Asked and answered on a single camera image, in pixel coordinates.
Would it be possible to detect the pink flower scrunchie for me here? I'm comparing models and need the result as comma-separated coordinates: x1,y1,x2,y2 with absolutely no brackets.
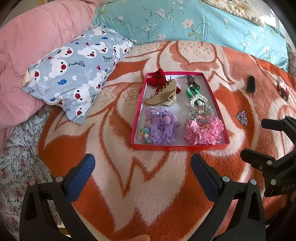
184,116,224,146

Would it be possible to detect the clear crystal bead bracelet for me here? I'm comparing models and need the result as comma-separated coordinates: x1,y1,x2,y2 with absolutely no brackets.
188,105,214,122

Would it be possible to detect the green braided bracelet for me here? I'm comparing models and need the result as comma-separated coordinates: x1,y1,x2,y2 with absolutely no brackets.
186,85,201,100

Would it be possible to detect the metal wrist watch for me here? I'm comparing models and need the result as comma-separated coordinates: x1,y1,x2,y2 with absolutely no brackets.
187,75,200,90

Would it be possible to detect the purple flower scrunchie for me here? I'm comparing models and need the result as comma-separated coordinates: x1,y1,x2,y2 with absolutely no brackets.
140,106,181,146

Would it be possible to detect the beige hair claw clip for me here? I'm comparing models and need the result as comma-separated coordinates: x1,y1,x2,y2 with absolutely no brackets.
144,79,177,106

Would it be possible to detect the red velvet bow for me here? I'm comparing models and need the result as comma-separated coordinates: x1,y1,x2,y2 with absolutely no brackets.
147,68,172,95

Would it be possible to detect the red jewelry box tray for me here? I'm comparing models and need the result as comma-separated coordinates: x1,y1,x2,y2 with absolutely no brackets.
130,71,230,152

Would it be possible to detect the person left hand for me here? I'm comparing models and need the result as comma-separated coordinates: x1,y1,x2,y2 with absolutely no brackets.
120,235,151,241

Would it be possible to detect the silver rhinestone hair clip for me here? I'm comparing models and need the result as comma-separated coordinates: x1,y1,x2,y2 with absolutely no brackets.
236,110,248,126

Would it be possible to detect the black hair comb clip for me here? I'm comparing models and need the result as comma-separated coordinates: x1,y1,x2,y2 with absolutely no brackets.
246,75,256,95

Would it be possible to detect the floral print cloth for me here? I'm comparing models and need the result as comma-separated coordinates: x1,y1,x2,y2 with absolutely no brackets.
1,113,53,240

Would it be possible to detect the purple plaid cloth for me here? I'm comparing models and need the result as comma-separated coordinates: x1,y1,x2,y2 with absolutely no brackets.
287,43,296,77

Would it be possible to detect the orange white floral blanket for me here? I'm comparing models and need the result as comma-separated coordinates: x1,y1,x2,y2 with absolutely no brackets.
38,41,295,240

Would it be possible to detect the cream patterned pillow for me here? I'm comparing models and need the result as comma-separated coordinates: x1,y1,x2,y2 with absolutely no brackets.
203,0,265,27

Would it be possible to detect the blue bear print pillow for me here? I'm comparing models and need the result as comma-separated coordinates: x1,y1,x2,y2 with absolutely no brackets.
23,25,133,124

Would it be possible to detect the teal floral bed sheet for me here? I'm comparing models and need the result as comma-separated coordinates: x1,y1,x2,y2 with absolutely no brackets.
93,1,290,71

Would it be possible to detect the pink quilt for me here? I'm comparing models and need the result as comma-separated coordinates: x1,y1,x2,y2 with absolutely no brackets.
1,1,104,149

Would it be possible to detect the red black hair tie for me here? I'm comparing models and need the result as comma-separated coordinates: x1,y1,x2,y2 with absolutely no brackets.
276,83,290,102

